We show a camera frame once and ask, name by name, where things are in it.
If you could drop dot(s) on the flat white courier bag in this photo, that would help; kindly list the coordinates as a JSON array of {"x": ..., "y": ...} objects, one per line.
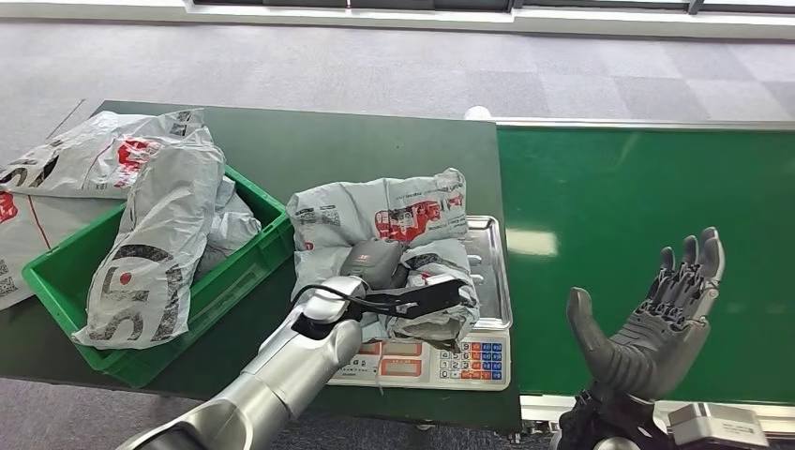
[{"x": 37, "y": 226}]

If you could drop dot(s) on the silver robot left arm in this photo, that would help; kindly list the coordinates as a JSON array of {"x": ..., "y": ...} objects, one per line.
[{"x": 279, "y": 379}]

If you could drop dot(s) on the green conveyor belt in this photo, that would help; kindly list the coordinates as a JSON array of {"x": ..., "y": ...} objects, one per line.
[{"x": 621, "y": 180}]

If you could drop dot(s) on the green plastic crate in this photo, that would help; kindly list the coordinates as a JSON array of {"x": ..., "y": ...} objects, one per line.
[{"x": 62, "y": 279}]

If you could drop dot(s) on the grey bag with red print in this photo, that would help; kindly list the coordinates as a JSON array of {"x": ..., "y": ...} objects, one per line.
[{"x": 81, "y": 158}]

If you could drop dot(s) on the plain grey crumpled bag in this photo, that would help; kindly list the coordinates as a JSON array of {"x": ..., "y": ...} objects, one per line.
[{"x": 235, "y": 226}]

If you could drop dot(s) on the electronic scale with steel tray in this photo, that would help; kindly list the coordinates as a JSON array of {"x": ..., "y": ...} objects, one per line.
[{"x": 490, "y": 279}]

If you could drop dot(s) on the grey bag with black print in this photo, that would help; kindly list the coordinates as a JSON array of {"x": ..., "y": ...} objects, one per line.
[{"x": 158, "y": 242}]

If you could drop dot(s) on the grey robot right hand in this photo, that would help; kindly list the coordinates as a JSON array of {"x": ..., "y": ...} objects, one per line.
[{"x": 646, "y": 354}]

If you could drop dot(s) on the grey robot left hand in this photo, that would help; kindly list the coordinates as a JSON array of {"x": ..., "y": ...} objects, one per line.
[{"x": 372, "y": 261}]

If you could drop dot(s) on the black left wrist bracket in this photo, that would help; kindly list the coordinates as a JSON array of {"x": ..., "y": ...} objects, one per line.
[{"x": 438, "y": 298}]

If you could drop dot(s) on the grey courier bag package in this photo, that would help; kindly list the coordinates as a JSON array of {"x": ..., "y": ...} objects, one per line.
[{"x": 372, "y": 211}]

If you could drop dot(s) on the dark window frame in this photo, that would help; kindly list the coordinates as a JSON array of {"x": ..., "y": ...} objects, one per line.
[{"x": 435, "y": 2}]

